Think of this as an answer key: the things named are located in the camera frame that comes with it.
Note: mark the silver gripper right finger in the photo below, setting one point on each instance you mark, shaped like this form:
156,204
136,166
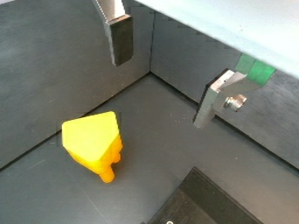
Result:
224,94

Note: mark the black angled metal bracket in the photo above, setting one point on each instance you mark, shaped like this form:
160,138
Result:
199,202

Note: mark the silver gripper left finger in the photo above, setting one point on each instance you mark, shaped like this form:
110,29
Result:
118,29

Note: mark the green shape sorting board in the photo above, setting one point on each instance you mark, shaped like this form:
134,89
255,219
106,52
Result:
255,69

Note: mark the yellow three prong block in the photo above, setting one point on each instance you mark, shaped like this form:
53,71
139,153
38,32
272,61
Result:
90,139

